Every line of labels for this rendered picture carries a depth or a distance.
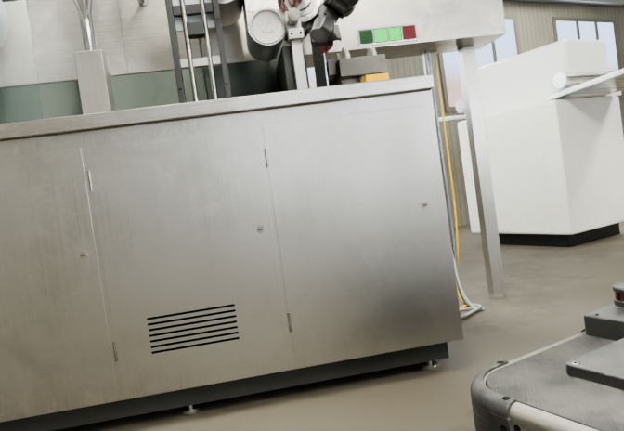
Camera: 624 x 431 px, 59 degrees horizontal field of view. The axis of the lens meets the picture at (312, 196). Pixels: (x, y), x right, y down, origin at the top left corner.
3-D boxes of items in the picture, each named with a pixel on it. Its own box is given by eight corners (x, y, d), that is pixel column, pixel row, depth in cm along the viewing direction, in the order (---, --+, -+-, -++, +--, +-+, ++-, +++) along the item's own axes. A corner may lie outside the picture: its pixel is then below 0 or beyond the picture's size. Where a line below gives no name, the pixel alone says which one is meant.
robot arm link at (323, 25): (357, 3, 169) (335, -15, 166) (349, 29, 164) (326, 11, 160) (333, 23, 179) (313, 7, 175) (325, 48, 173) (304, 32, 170)
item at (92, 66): (75, 133, 180) (49, -42, 179) (87, 137, 194) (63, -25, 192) (119, 127, 182) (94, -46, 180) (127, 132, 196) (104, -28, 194)
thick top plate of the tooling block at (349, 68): (341, 76, 183) (338, 58, 183) (323, 97, 223) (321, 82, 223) (387, 71, 185) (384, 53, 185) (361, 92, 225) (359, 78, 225)
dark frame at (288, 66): (290, 105, 185) (281, 45, 184) (282, 118, 218) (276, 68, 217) (311, 102, 186) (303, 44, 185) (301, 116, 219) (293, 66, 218)
